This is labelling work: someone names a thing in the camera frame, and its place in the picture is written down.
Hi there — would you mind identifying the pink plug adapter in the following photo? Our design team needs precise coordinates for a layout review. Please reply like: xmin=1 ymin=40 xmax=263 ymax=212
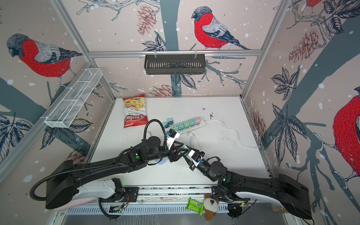
xmin=195 ymin=117 xmax=201 ymax=124

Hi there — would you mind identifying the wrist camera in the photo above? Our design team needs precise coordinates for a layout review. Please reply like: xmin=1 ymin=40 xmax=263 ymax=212
xmin=187 ymin=150 xmax=205 ymax=167
xmin=166 ymin=129 xmax=180 ymax=149

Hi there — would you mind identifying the brown white plush toy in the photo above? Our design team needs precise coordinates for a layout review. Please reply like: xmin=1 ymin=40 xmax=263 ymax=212
xmin=203 ymin=194 xmax=219 ymax=221

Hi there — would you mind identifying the white mesh wall basket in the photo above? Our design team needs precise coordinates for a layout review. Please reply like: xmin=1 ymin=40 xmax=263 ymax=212
xmin=45 ymin=68 xmax=103 ymax=128

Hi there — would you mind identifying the white multicolour power strip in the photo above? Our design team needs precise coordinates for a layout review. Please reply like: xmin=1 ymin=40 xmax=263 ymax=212
xmin=165 ymin=117 xmax=206 ymax=135

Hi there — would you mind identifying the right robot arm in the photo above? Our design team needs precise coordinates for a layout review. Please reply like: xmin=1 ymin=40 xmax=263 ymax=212
xmin=184 ymin=156 xmax=313 ymax=220

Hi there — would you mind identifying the green wipes packet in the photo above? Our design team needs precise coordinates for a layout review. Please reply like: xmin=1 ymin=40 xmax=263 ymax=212
xmin=186 ymin=198 xmax=203 ymax=216

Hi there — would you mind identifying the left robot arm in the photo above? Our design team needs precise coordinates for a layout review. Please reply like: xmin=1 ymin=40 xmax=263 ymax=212
xmin=29 ymin=131 xmax=188 ymax=209

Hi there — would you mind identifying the white cube socket cable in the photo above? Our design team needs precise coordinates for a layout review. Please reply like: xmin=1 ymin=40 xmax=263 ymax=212
xmin=187 ymin=132 xmax=202 ymax=151

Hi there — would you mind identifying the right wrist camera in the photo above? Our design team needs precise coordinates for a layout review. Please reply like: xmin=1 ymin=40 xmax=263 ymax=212
xmin=187 ymin=150 xmax=205 ymax=167

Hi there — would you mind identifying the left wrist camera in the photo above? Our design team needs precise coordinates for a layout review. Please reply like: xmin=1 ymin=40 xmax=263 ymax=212
xmin=166 ymin=129 xmax=180 ymax=149

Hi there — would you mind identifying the blue cube power socket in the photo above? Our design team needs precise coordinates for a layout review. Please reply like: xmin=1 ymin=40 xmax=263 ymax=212
xmin=156 ymin=157 xmax=168 ymax=165

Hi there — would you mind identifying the pink tray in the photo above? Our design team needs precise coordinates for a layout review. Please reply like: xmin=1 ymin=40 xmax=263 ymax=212
xmin=54 ymin=198 xmax=96 ymax=211

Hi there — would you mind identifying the red white cassava chips bag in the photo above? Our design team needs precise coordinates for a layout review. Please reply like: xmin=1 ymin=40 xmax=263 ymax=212
xmin=122 ymin=94 xmax=148 ymax=128

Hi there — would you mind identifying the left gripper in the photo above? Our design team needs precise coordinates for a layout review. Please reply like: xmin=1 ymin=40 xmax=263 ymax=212
xmin=146 ymin=140 xmax=189 ymax=162

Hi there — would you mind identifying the black wire basket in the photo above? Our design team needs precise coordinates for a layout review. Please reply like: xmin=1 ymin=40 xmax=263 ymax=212
xmin=144 ymin=54 xmax=206 ymax=75

